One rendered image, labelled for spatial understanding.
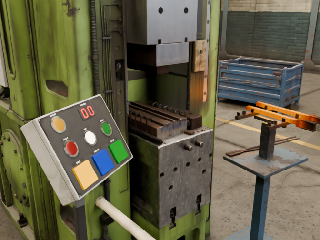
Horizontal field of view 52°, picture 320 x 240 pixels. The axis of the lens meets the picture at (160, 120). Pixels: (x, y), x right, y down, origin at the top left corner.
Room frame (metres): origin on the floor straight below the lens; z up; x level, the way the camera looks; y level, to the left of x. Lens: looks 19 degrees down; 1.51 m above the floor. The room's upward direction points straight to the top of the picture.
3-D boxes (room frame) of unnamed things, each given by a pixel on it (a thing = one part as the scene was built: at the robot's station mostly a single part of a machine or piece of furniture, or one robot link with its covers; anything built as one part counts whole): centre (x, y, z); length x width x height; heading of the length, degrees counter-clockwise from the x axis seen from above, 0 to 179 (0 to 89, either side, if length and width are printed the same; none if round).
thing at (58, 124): (0.98, 0.32, 1.16); 0.05 x 0.03 x 0.04; 130
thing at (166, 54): (1.67, 0.08, 1.32); 0.42 x 0.20 x 0.10; 40
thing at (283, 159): (1.76, -0.62, 0.68); 0.40 x 0.30 x 0.02; 125
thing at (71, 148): (0.96, 0.28, 1.09); 0.05 x 0.03 x 0.04; 130
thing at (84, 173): (0.94, 0.24, 1.01); 0.07 x 0.05 x 0.07; 155
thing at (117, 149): (1.12, 0.16, 1.01); 0.07 x 0.05 x 0.07; 155
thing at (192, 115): (1.67, -0.16, 0.95); 0.12 x 0.08 x 0.06; 40
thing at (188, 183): (1.71, 0.04, 0.69); 0.56 x 0.38 x 0.45; 40
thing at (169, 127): (1.67, 0.08, 0.96); 0.42 x 0.20 x 0.09; 40
